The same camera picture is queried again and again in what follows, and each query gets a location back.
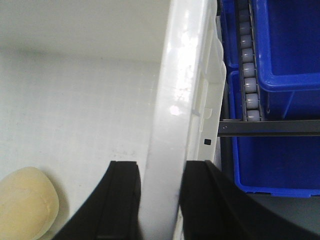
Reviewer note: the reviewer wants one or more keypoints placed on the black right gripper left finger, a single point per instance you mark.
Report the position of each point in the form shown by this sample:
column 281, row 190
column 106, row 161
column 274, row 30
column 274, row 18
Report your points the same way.
column 111, row 210

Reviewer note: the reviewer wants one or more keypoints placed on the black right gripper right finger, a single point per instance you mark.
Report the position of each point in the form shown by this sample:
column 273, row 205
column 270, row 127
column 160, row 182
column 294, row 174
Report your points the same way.
column 214, row 208

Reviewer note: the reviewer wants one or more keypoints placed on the cream yellow plush toy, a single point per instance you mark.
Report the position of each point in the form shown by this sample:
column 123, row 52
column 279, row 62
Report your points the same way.
column 29, row 205

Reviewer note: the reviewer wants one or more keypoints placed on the white plastic tote box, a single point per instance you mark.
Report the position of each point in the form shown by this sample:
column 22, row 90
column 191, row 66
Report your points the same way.
column 87, row 82

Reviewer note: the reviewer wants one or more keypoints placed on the blue crate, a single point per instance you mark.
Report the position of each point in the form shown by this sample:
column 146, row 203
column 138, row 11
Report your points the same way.
column 287, row 48
column 283, row 166

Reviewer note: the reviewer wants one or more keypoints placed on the white roller track right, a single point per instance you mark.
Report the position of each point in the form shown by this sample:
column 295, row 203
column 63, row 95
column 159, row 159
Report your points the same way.
column 251, row 98

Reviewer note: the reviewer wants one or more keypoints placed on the blue crate upper right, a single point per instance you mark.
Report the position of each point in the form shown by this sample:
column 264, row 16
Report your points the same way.
column 287, row 48

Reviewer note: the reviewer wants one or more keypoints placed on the metal shelf front rail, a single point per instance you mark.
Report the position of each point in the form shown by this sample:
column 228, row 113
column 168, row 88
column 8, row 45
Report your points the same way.
column 282, row 128

